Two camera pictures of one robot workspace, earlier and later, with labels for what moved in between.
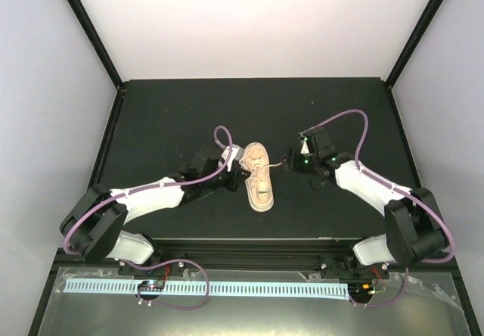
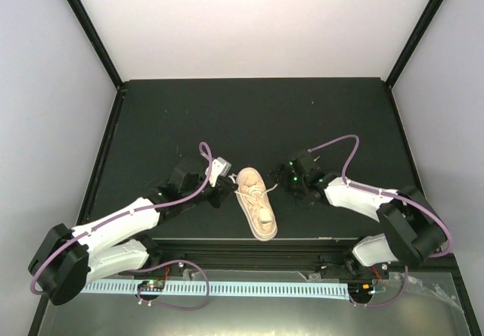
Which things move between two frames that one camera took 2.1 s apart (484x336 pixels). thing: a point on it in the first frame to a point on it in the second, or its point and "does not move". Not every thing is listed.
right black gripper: [292, 162] to [281, 172]
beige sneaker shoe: [259, 188] to [254, 200]
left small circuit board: [150, 285] does not move
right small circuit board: [365, 289] does not move
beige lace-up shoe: [259, 164] to [252, 189]
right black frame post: [423, 27] does not move
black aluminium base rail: [252, 254] does not move
